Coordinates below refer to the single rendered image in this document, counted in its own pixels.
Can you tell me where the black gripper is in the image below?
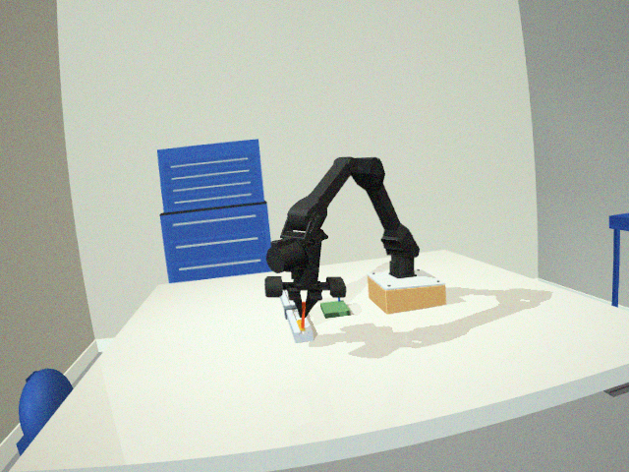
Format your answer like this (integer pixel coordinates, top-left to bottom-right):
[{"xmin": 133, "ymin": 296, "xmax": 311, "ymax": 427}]
[{"xmin": 264, "ymin": 263, "xmax": 347, "ymax": 318}]

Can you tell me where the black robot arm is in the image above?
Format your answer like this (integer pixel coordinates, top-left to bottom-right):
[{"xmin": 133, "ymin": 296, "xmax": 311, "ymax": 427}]
[{"xmin": 266, "ymin": 156, "xmax": 420, "ymax": 279}]

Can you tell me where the grey slotted metal rail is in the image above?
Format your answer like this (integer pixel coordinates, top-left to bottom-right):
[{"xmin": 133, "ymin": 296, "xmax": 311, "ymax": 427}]
[{"xmin": 280, "ymin": 291, "xmax": 314, "ymax": 343}]

